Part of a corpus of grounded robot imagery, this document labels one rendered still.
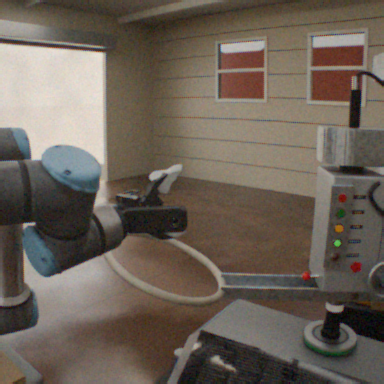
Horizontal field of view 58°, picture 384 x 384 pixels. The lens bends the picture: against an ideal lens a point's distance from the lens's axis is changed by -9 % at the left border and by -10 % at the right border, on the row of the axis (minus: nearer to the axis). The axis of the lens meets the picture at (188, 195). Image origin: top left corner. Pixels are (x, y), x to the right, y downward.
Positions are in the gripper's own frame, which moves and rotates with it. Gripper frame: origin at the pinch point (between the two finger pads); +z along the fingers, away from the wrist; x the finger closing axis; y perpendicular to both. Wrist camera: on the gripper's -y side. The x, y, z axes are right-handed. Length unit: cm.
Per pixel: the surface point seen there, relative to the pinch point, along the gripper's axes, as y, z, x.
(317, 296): -11, 56, 50
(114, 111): 667, 527, 11
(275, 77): 311, 668, -46
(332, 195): -15, 53, 11
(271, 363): 1, 44, 79
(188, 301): 17.3, 17.2, 40.7
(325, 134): -10, 60, -8
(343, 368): -25, 53, 77
